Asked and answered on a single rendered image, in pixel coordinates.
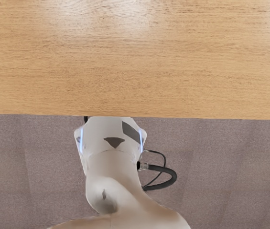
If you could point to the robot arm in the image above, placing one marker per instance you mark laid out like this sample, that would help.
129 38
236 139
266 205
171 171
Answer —
111 167

